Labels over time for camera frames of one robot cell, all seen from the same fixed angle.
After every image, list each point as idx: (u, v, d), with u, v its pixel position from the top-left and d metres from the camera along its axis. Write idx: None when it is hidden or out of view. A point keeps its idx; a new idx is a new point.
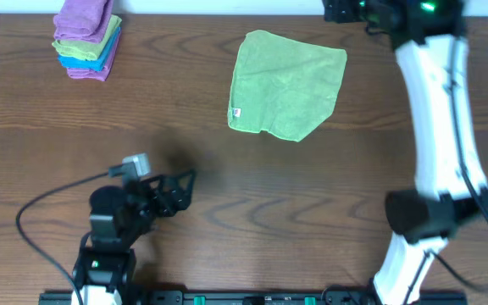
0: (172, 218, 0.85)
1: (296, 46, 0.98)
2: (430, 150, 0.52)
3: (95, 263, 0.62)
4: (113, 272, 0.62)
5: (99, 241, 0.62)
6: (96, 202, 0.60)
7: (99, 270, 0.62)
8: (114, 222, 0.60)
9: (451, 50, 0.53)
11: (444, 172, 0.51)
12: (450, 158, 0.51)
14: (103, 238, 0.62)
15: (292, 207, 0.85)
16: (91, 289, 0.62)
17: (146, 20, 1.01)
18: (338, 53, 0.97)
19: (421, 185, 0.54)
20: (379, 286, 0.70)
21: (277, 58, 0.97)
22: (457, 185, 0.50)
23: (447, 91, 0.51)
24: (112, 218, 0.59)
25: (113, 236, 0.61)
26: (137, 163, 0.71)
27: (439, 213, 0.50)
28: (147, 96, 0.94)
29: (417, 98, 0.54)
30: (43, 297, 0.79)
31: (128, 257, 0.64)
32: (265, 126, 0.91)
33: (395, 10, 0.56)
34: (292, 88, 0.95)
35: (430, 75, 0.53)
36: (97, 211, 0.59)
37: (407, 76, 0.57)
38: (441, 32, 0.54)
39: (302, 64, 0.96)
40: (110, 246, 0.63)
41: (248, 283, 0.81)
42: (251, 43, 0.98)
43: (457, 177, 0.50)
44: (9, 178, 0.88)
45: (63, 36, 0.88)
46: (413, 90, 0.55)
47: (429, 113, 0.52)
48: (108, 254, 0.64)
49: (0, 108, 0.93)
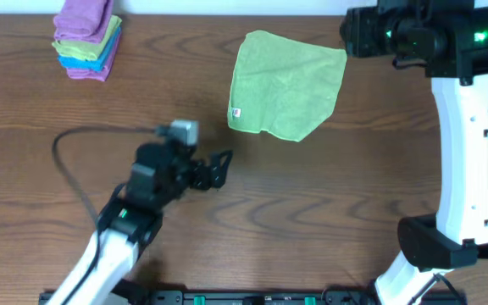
0: (172, 218, 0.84)
1: (296, 46, 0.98)
2: (462, 192, 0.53)
3: (123, 213, 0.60)
4: (136, 229, 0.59)
5: (133, 193, 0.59)
6: (142, 154, 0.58)
7: (124, 221, 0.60)
8: (155, 177, 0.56)
9: None
11: (474, 219, 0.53)
12: (479, 205, 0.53)
14: (138, 191, 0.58)
15: (293, 207, 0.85)
16: (111, 236, 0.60)
17: (146, 20, 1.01)
18: (339, 53, 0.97)
19: (445, 220, 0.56)
20: (380, 291, 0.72)
21: (277, 58, 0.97)
22: (484, 231, 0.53)
23: (485, 139, 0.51)
24: (152, 172, 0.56)
25: (147, 191, 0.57)
26: (188, 129, 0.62)
27: (463, 262, 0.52)
28: (147, 96, 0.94)
29: (451, 135, 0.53)
30: (43, 297, 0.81)
31: (153, 219, 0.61)
32: (265, 126, 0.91)
33: (439, 35, 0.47)
34: (292, 88, 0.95)
35: (471, 119, 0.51)
36: (141, 162, 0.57)
37: (441, 107, 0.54)
38: (487, 69, 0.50)
39: (302, 64, 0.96)
40: (141, 202, 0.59)
41: (248, 283, 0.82)
42: (251, 43, 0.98)
43: (485, 224, 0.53)
44: (9, 178, 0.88)
45: (63, 36, 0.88)
46: (448, 122, 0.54)
47: (464, 156, 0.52)
48: (136, 208, 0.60)
49: (0, 108, 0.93)
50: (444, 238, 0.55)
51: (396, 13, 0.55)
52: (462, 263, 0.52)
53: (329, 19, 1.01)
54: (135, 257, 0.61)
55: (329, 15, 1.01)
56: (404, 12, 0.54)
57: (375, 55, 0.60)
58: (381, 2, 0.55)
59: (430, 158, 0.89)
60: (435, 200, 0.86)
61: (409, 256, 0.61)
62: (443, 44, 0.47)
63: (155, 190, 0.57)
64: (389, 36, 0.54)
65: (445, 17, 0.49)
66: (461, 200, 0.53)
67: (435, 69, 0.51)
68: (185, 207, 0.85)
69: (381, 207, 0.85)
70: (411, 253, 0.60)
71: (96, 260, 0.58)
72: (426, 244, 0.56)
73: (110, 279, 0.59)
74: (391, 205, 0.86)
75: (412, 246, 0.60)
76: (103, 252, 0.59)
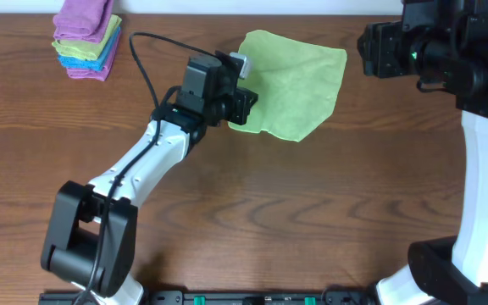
0: (173, 219, 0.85)
1: (296, 46, 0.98)
2: (485, 237, 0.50)
3: (175, 111, 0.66)
4: (185, 124, 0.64)
5: (185, 95, 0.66)
6: (196, 58, 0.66)
7: (175, 118, 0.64)
8: (205, 79, 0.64)
9: None
11: None
12: None
14: (188, 93, 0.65)
15: (293, 207, 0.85)
16: (167, 124, 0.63)
17: (145, 19, 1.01)
18: (338, 53, 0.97)
19: (460, 257, 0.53)
20: (382, 294, 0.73)
21: (277, 58, 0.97)
22: None
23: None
24: (204, 74, 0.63)
25: (196, 93, 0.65)
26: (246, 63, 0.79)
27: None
28: (147, 96, 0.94)
29: (482, 174, 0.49)
30: (43, 297, 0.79)
31: (200, 122, 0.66)
32: (265, 126, 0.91)
33: (478, 67, 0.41)
34: (292, 88, 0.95)
35: None
36: (193, 65, 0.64)
37: (473, 142, 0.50)
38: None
39: (302, 64, 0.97)
40: (191, 103, 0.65)
41: (248, 283, 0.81)
42: (251, 43, 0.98)
43: None
44: (9, 179, 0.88)
45: (63, 35, 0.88)
46: (478, 160, 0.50)
47: None
48: (185, 111, 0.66)
49: (0, 108, 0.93)
50: (460, 275, 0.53)
51: (423, 31, 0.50)
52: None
53: (329, 21, 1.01)
54: (186, 146, 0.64)
55: (328, 16, 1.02)
56: (432, 30, 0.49)
57: (397, 74, 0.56)
58: (407, 20, 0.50)
59: (431, 158, 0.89)
60: (436, 200, 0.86)
61: (422, 281, 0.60)
62: (485, 80, 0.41)
63: (203, 96, 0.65)
64: (414, 58, 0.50)
65: (484, 46, 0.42)
66: (484, 246, 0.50)
67: (473, 106, 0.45)
68: (185, 207, 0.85)
69: (382, 207, 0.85)
70: (420, 280, 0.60)
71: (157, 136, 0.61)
72: (440, 278, 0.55)
73: (169, 157, 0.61)
74: (391, 206, 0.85)
75: (424, 273, 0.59)
76: (163, 134, 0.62)
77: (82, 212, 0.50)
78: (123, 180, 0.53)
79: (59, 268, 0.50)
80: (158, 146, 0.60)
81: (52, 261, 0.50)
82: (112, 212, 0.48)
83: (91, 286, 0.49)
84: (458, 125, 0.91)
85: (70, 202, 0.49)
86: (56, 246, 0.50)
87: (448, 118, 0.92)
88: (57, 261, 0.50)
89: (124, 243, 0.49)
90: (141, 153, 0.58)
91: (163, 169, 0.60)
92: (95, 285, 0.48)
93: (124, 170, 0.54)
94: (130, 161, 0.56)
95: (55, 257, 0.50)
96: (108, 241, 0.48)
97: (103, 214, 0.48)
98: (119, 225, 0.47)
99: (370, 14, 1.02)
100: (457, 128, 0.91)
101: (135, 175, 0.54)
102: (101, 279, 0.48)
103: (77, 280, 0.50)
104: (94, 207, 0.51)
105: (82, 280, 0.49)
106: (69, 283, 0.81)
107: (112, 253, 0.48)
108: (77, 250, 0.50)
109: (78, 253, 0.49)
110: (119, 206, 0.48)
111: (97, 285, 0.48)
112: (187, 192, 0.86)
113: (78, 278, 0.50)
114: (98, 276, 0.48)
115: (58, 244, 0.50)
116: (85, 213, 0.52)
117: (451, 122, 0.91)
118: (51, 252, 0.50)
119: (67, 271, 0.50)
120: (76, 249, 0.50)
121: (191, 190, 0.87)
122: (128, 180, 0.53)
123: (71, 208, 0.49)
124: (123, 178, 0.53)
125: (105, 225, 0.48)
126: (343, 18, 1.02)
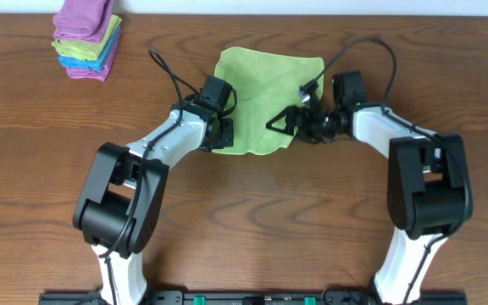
0: (172, 218, 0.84)
1: (273, 58, 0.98)
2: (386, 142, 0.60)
3: (193, 105, 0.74)
4: (204, 115, 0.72)
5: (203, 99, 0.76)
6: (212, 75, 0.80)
7: (192, 111, 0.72)
8: (223, 89, 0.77)
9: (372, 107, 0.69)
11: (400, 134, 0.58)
12: (400, 130, 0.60)
14: (207, 98, 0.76)
15: (293, 207, 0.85)
16: (187, 113, 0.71)
17: (145, 19, 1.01)
18: (315, 63, 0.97)
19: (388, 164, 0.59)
20: (379, 283, 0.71)
21: (254, 74, 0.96)
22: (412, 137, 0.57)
23: (382, 116, 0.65)
24: (223, 84, 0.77)
25: (214, 98, 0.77)
26: (214, 82, 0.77)
27: (409, 145, 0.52)
28: (146, 96, 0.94)
29: (370, 130, 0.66)
30: (43, 297, 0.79)
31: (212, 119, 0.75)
32: (250, 146, 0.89)
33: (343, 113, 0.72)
34: (274, 104, 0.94)
35: (368, 114, 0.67)
36: (213, 77, 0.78)
37: (361, 130, 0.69)
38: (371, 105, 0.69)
39: (280, 79, 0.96)
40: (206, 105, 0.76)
41: (248, 283, 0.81)
42: (227, 61, 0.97)
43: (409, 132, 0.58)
44: (9, 178, 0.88)
45: (63, 35, 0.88)
46: (364, 124, 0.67)
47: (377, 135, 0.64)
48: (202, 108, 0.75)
49: (1, 108, 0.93)
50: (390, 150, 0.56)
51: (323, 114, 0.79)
52: (409, 147, 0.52)
53: (329, 19, 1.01)
54: (201, 135, 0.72)
55: (329, 14, 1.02)
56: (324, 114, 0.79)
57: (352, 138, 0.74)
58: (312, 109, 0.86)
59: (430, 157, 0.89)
60: None
61: (401, 209, 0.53)
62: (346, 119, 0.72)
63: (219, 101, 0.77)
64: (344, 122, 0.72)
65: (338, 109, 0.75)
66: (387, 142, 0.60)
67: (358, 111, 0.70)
68: (185, 207, 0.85)
69: (381, 207, 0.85)
70: (401, 227, 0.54)
71: (180, 119, 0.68)
72: (393, 183, 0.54)
73: (190, 137, 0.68)
74: None
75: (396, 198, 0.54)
76: (184, 119, 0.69)
77: (117, 170, 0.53)
78: (154, 146, 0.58)
79: (91, 226, 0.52)
80: (181, 128, 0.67)
81: (83, 216, 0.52)
82: (149, 168, 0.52)
83: (121, 242, 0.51)
84: (459, 125, 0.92)
85: (109, 158, 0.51)
86: (89, 201, 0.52)
87: (449, 118, 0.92)
88: (87, 216, 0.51)
89: (158, 196, 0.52)
90: (169, 130, 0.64)
91: (185, 146, 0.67)
92: (124, 240, 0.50)
93: (155, 139, 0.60)
94: (160, 134, 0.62)
95: (86, 213, 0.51)
96: (144, 195, 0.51)
97: (140, 169, 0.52)
98: (158, 181, 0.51)
99: (370, 14, 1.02)
100: (458, 127, 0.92)
101: (163, 146, 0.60)
102: (131, 234, 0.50)
103: (105, 235, 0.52)
104: (127, 168, 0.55)
105: (112, 235, 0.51)
106: (70, 283, 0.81)
107: (146, 208, 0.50)
108: (108, 210, 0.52)
109: (111, 211, 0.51)
110: (154, 164, 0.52)
111: (128, 241, 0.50)
112: (188, 192, 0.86)
113: (108, 235, 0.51)
114: (129, 231, 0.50)
115: (91, 198, 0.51)
116: (116, 175, 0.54)
117: (451, 122, 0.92)
118: (83, 207, 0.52)
119: (97, 227, 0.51)
120: (108, 206, 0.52)
121: (191, 190, 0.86)
122: (158, 149, 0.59)
123: (109, 164, 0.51)
124: (155, 145, 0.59)
125: (141, 180, 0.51)
126: (345, 16, 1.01)
